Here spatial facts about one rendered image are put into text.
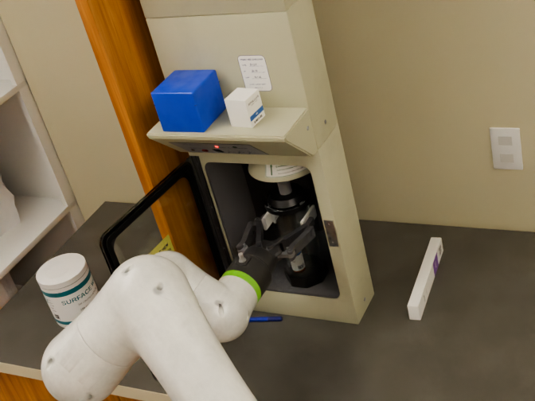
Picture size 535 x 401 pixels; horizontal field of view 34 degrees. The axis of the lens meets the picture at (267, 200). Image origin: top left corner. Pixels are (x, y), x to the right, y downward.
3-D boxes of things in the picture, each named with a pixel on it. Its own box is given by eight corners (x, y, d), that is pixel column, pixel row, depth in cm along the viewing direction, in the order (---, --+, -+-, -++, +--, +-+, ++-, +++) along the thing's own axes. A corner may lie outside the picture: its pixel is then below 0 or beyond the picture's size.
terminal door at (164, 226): (234, 297, 213) (189, 157, 192) (158, 385, 194) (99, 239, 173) (232, 297, 214) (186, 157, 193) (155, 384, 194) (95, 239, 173)
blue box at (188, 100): (186, 107, 186) (174, 69, 181) (227, 108, 181) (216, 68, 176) (162, 132, 179) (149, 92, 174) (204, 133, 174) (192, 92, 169)
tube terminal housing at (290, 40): (279, 247, 236) (202, -29, 195) (393, 258, 220) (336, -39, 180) (237, 308, 218) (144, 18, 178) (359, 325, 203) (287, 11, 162)
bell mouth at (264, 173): (267, 139, 207) (263, 118, 204) (337, 141, 199) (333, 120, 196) (235, 181, 195) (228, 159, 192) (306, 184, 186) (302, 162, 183)
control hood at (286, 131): (185, 145, 193) (172, 106, 188) (319, 150, 178) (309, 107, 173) (158, 174, 185) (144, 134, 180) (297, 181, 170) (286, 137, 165)
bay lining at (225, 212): (283, 226, 230) (250, 107, 211) (376, 233, 218) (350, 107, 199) (241, 286, 212) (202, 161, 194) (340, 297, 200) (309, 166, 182)
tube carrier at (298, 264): (294, 255, 216) (275, 182, 205) (335, 258, 211) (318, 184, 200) (277, 283, 208) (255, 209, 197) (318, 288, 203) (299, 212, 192)
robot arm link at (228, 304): (223, 362, 176) (243, 335, 168) (171, 327, 176) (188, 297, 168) (253, 316, 186) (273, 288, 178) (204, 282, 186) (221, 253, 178)
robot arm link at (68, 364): (123, 383, 128) (60, 325, 128) (72, 437, 132) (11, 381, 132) (162, 335, 145) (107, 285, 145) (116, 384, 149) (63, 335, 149)
